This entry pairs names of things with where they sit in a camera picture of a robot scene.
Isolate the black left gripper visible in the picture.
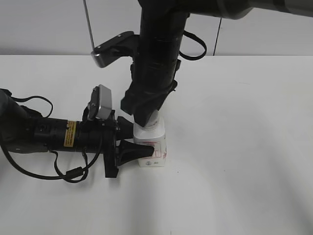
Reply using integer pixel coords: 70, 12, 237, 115
100, 110, 155, 178

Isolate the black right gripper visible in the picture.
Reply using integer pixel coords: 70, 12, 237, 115
120, 80, 178, 127

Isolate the white round bottle cap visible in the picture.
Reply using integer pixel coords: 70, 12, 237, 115
143, 110, 159, 130

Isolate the white yili changqing bottle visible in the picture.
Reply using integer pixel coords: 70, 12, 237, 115
134, 114, 167, 167

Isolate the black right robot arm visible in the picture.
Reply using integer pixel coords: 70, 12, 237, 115
121, 0, 313, 127

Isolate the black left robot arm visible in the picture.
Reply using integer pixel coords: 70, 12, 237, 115
0, 85, 154, 183

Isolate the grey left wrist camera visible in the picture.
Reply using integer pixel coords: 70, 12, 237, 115
87, 84, 112, 120

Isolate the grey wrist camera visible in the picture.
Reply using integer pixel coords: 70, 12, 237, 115
91, 31, 139, 68
87, 84, 112, 120

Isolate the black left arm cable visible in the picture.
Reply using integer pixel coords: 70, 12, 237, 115
4, 95, 101, 183

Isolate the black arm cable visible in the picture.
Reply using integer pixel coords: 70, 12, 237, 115
179, 30, 207, 61
4, 95, 101, 183

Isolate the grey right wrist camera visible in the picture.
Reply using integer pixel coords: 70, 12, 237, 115
91, 31, 139, 68

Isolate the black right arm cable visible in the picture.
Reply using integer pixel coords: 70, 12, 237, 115
179, 30, 207, 61

